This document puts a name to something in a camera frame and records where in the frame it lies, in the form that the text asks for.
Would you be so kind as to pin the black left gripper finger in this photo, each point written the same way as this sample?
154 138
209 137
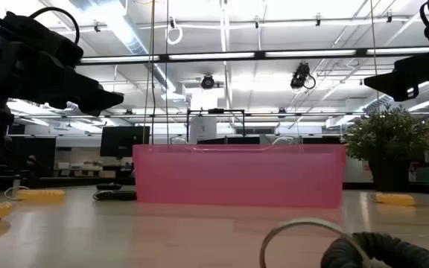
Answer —
95 98

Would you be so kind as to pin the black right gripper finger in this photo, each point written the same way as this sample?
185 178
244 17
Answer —
404 76

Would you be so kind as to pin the black computer monitor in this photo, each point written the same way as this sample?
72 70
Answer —
124 140

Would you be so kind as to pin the green artificial plant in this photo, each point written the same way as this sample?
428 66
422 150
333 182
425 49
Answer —
389 134

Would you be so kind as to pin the black cabinet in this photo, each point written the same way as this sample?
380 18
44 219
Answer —
43 156

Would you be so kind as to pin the black plant pot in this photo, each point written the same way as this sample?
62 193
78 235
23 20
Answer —
389 175

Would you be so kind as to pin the black beam with light strips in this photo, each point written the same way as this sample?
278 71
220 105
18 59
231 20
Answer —
259 54

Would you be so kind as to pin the pink translucent plastic bin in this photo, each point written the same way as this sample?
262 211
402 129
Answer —
237 175

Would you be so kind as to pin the black aluminium table frame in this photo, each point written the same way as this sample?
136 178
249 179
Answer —
73 181

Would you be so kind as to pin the black overhead camera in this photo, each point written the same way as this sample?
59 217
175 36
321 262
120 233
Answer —
299 76

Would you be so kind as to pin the round black ceiling camera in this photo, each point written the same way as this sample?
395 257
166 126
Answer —
207 82

